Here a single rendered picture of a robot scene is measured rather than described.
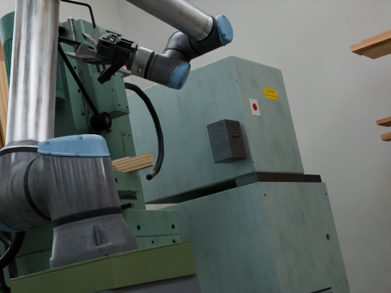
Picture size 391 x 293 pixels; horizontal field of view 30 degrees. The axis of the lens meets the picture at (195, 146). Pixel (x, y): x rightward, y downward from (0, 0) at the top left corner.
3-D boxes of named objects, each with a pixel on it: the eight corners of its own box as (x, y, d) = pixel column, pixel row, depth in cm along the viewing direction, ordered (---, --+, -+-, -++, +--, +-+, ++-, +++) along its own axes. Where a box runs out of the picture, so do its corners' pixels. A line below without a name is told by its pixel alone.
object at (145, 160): (-3, 208, 243) (-4, 196, 244) (2, 208, 245) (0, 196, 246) (151, 165, 219) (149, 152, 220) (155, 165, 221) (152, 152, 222)
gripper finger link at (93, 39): (92, 19, 233) (109, 34, 228) (89, 35, 236) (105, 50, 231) (84, 20, 231) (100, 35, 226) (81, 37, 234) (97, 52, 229)
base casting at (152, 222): (-28, 268, 226) (-32, 239, 228) (78, 258, 278) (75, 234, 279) (91, 239, 208) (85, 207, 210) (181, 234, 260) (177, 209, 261)
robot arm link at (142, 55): (149, 70, 232) (141, 84, 224) (135, 65, 232) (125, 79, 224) (155, 46, 227) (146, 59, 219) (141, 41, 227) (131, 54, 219)
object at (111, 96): (97, 116, 251) (89, 75, 254) (111, 120, 259) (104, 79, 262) (117, 110, 247) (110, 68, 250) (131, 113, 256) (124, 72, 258)
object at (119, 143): (103, 170, 246) (97, 135, 248) (114, 171, 252) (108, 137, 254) (127, 163, 242) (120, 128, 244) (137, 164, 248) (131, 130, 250)
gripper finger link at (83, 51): (67, 39, 219) (96, 40, 223) (64, 56, 222) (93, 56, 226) (70, 45, 217) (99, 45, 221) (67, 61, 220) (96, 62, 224)
